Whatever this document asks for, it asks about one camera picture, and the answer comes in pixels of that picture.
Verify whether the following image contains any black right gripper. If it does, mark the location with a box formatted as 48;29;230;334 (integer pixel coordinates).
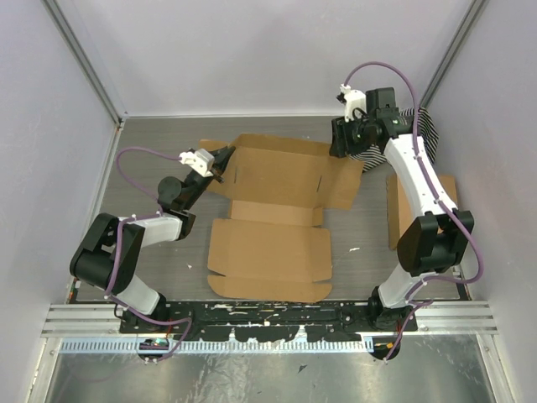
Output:
329;112;373;159

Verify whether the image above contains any brown cardboard box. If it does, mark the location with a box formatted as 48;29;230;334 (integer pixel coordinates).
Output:
386;174;445;250
207;133;364;303

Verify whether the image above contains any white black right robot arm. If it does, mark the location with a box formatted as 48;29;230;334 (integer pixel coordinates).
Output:
330;85;474;332

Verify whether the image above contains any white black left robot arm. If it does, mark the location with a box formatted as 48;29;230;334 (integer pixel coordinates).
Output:
70;145;236;333

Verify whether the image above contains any folded brown cardboard box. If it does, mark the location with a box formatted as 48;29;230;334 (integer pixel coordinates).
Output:
386;174;445;250

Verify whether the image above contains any striped black white cloth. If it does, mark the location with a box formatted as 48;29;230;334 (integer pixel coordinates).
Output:
350;107;440;173

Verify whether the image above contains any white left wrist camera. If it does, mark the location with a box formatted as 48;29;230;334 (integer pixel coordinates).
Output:
179;149;215;177

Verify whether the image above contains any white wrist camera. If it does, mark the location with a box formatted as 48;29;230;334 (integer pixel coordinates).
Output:
179;149;215;177
336;84;366;123

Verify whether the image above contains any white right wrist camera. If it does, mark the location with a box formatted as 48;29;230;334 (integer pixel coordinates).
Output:
336;84;366;123

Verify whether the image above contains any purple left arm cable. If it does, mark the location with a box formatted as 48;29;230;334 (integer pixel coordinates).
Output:
104;146;194;364

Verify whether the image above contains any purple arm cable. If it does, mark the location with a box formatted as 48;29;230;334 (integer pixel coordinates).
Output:
344;61;484;362
104;146;194;364

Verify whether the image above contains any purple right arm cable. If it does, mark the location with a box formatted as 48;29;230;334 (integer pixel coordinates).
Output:
344;61;484;362

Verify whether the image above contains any slotted grey cable duct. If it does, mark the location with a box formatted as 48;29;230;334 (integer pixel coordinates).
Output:
60;337;373;353

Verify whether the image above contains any right aluminium corner post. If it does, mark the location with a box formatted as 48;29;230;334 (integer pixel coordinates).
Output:
420;0;489;108

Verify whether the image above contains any aluminium corner post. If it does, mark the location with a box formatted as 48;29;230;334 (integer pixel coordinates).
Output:
42;0;128;125
420;0;489;108

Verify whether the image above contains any aluminium front rail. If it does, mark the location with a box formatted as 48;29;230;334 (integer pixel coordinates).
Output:
42;301;498;341

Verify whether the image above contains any left aluminium corner post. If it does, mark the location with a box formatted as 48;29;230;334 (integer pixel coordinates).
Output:
42;0;128;125

